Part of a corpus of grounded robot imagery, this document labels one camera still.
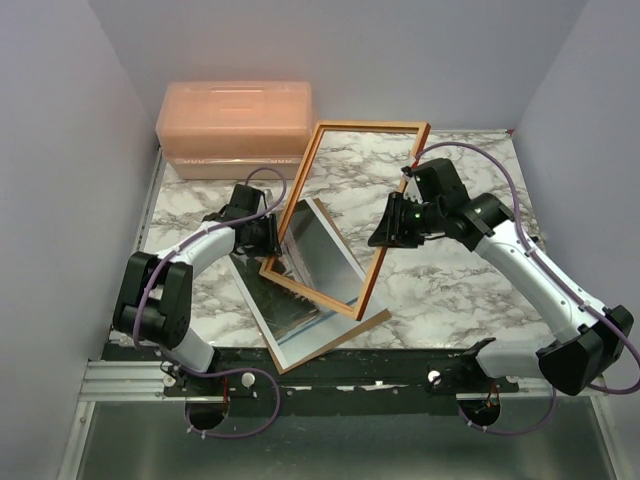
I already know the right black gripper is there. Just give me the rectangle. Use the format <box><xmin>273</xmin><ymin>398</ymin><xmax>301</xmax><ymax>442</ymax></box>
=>
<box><xmin>368</xmin><ymin>192</ymin><xmax>443</xmax><ymax>249</ymax></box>

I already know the landscape photo print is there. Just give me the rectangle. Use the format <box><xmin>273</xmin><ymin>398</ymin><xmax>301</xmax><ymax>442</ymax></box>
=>
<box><xmin>229</xmin><ymin>197</ymin><xmax>374</xmax><ymax>374</ymax></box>

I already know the orange wooden picture frame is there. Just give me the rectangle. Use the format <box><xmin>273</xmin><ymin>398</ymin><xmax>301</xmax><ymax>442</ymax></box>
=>
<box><xmin>258</xmin><ymin>119</ymin><xmax>431</xmax><ymax>322</ymax></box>

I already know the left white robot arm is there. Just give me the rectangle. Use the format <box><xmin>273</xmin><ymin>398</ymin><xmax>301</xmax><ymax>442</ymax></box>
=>
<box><xmin>112</xmin><ymin>213</ymin><xmax>281</xmax><ymax>395</ymax></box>

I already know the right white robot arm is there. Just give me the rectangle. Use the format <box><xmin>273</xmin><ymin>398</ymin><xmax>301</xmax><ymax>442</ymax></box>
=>
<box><xmin>368</xmin><ymin>192</ymin><xmax>637</xmax><ymax>395</ymax></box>

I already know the brown cardboard backing board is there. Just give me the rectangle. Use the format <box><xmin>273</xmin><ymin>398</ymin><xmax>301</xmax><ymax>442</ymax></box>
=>
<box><xmin>261</xmin><ymin>198</ymin><xmax>390</xmax><ymax>373</ymax></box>

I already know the orange translucent plastic storage box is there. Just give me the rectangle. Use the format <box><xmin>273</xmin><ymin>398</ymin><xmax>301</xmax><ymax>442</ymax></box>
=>
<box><xmin>156</xmin><ymin>81</ymin><xmax>316</xmax><ymax>180</ymax></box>

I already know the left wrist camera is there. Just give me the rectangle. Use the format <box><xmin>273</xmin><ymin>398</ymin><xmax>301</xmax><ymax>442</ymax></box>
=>
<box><xmin>225</xmin><ymin>184</ymin><xmax>266</xmax><ymax>219</ymax></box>

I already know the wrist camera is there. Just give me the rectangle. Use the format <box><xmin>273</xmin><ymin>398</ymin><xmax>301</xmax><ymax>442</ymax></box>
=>
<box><xmin>401</xmin><ymin>158</ymin><xmax>470</xmax><ymax>206</ymax></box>
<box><xmin>225</xmin><ymin>184</ymin><xmax>266</xmax><ymax>219</ymax></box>

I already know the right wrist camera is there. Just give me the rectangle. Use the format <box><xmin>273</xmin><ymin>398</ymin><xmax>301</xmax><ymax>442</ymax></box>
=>
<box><xmin>401</xmin><ymin>158</ymin><xmax>470</xmax><ymax>206</ymax></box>

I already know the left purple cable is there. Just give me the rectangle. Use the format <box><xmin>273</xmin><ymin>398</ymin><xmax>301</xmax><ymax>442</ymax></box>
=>
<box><xmin>130</xmin><ymin>167</ymin><xmax>285</xmax><ymax>441</ymax></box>

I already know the purple cable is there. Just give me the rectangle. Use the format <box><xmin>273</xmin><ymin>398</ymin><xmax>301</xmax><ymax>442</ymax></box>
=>
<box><xmin>130</xmin><ymin>167</ymin><xmax>285</xmax><ymax>441</ymax></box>
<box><xmin>412</xmin><ymin>141</ymin><xmax>640</xmax><ymax>436</ymax></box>

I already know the aluminium extrusion frame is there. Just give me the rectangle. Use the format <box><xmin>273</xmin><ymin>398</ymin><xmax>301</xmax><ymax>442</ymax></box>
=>
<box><xmin>58</xmin><ymin>149</ymin><xmax>166</xmax><ymax>479</ymax></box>

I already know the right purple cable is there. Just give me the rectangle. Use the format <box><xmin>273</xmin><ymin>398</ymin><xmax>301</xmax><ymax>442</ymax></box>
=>
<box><xmin>412</xmin><ymin>141</ymin><xmax>640</xmax><ymax>436</ymax></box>

